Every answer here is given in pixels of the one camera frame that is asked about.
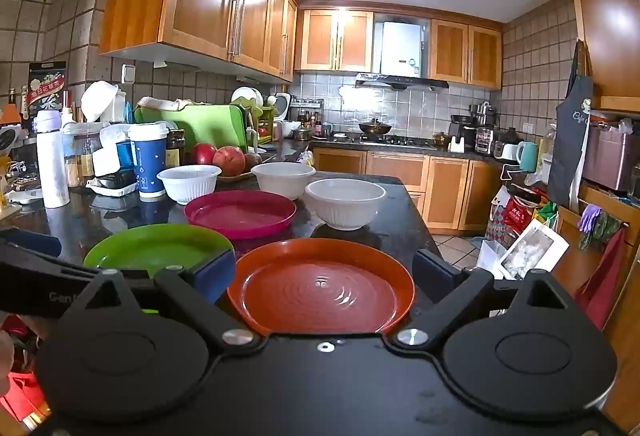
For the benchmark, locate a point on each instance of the dark wok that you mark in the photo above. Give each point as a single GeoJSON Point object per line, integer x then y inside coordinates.
{"type": "Point", "coordinates": [375, 128]}

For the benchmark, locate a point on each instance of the glass canister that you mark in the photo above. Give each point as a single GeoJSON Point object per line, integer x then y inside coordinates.
{"type": "Point", "coordinates": [484, 141]}

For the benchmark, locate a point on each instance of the white wall socket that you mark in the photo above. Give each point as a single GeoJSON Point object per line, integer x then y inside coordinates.
{"type": "Point", "coordinates": [129, 74]}

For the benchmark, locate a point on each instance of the green cutting board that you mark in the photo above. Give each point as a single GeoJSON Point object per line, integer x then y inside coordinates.
{"type": "Point", "coordinates": [210, 128]}

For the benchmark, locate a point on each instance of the dark grey apron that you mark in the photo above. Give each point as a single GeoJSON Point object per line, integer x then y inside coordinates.
{"type": "Point", "coordinates": [570, 141]}

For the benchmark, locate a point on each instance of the white window gift box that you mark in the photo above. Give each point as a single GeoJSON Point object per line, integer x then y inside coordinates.
{"type": "Point", "coordinates": [532, 250]}

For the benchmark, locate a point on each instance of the red apple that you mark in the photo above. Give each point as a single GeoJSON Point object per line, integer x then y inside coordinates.
{"type": "Point", "coordinates": [204, 154]}
{"type": "Point", "coordinates": [229, 161]}

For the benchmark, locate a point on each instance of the red shopping bags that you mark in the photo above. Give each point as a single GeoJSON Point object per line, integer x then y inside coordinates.
{"type": "Point", "coordinates": [515, 213]}

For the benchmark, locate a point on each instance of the gas stove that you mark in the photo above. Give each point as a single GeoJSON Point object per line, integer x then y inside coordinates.
{"type": "Point", "coordinates": [390, 142]}

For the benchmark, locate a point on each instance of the white tissue pack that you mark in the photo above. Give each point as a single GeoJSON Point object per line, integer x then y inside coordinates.
{"type": "Point", "coordinates": [115, 135]}

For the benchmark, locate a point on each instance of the black printed rice bag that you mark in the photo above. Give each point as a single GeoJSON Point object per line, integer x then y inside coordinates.
{"type": "Point", "coordinates": [47, 88]}

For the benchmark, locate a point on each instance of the green dish rack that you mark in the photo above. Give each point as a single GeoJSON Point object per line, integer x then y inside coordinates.
{"type": "Point", "coordinates": [260, 123]}

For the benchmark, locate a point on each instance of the white water heater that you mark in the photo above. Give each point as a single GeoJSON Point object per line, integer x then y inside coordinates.
{"type": "Point", "coordinates": [401, 48]}

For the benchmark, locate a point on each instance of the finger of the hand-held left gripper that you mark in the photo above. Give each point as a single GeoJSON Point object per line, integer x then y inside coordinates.
{"type": "Point", "coordinates": [30, 240]}

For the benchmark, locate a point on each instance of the row of condiment bottles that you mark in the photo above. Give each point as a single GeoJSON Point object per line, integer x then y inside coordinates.
{"type": "Point", "coordinates": [309, 122]}

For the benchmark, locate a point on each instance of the orange plastic plate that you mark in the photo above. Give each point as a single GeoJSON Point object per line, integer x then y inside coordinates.
{"type": "Point", "coordinates": [320, 296]}

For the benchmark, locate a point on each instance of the beige canvas bag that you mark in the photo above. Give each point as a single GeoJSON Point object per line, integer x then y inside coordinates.
{"type": "Point", "coordinates": [170, 104]}

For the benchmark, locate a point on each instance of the red hanging cloth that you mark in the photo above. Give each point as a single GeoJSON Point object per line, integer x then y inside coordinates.
{"type": "Point", "coordinates": [605, 281]}

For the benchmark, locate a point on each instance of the white tray with dark contents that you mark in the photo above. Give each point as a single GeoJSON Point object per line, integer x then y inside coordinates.
{"type": "Point", "coordinates": [112, 183]}

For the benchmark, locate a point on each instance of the white thermos bottle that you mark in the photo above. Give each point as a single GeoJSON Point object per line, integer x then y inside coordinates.
{"type": "Point", "coordinates": [52, 166]}

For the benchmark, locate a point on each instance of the tall wooden side cabinet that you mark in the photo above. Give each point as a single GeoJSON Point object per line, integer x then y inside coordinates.
{"type": "Point", "coordinates": [610, 26]}

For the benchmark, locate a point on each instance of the blue cardboard box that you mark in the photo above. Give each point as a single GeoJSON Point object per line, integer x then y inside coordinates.
{"type": "Point", "coordinates": [125, 155]}

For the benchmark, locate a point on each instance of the magenta-red plastic plate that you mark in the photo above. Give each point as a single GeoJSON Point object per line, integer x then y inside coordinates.
{"type": "Point", "coordinates": [240, 216]}

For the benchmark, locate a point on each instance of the white upturned plastic container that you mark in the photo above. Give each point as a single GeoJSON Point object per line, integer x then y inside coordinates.
{"type": "Point", "coordinates": [100, 101]}

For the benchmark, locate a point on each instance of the white cardboard box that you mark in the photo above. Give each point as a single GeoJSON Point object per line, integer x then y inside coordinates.
{"type": "Point", "coordinates": [106, 162]}

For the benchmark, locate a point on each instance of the clear glass storage jar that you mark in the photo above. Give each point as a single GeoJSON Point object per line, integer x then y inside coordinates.
{"type": "Point", "coordinates": [82, 156]}

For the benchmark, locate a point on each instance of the green cloth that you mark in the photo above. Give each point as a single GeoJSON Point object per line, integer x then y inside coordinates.
{"type": "Point", "coordinates": [602, 231]}

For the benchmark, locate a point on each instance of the beige fruit tray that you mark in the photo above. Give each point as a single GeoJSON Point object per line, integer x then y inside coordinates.
{"type": "Point", "coordinates": [235, 177]}

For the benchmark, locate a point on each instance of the orange carton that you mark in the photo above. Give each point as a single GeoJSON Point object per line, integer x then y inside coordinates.
{"type": "Point", "coordinates": [10, 118]}

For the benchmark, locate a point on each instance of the purple rubber gloves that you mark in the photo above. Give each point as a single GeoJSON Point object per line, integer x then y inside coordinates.
{"type": "Point", "coordinates": [589, 217]}

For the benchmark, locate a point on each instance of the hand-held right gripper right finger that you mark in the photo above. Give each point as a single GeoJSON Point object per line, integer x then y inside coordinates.
{"type": "Point", "coordinates": [434, 273]}

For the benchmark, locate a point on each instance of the steel range hood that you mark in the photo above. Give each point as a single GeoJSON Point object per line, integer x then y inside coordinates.
{"type": "Point", "coordinates": [400, 82]}

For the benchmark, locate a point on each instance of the steel pot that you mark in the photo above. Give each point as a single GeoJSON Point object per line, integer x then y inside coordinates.
{"type": "Point", "coordinates": [482, 113]}

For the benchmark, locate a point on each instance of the amber glass pot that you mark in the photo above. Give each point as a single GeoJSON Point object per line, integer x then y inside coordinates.
{"type": "Point", "coordinates": [442, 140]}

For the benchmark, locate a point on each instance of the black coffee machine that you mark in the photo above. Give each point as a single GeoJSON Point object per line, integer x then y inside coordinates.
{"type": "Point", "coordinates": [462, 133]}

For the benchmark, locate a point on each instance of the wooden base cabinets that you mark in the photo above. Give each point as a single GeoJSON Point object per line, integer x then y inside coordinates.
{"type": "Point", "coordinates": [400, 176]}

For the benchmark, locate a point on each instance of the blue paper cup white lid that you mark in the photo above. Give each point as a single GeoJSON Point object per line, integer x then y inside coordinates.
{"type": "Point", "coordinates": [150, 161]}

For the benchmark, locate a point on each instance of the white ribbed plastic bowl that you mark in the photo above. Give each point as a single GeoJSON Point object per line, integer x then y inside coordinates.
{"type": "Point", "coordinates": [282, 181]}
{"type": "Point", "coordinates": [189, 186]}
{"type": "Point", "coordinates": [345, 208]}

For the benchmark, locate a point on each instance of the green plastic plate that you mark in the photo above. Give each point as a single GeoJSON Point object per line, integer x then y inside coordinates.
{"type": "Point", "coordinates": [150, 248]}

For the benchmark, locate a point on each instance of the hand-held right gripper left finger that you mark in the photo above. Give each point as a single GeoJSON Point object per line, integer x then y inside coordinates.
{"type": "Point", "coordinates": [215, 273]}

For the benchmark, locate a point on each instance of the two-door wooden wall cabinet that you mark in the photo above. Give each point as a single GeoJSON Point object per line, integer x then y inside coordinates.
{"type": "Point", "coordinates": [465, 53]}
{"type": "Point", "coordinates": [334, 41]}

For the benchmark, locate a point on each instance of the white plate in rack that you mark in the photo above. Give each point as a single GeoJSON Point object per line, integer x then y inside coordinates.
{"type": "Point", "coordinates": [246, 97]}

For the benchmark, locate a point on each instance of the dark glass jar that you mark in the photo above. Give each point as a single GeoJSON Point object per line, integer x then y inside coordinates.
{"type": "Point", "coordinates": [175, 148]}

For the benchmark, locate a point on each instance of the teal electric kettle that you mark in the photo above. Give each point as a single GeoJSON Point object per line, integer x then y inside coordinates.
{"type": "Point", "coordinates": [528, 157]}

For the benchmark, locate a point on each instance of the mauve storage box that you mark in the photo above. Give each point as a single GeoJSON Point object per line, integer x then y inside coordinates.
{"type": "Point", "coordinates": [610, 156]}

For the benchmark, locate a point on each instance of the dark wine bottle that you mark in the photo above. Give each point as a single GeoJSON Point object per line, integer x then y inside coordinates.
{"type": "Point", "coordinates": [12, 97]}
{"type": "Point", "coordinates": [24, 98]}

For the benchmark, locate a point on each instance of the clear plastic jug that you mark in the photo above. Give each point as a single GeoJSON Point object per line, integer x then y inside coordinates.
{"type": "Point", "coordinates": [550, 146]}

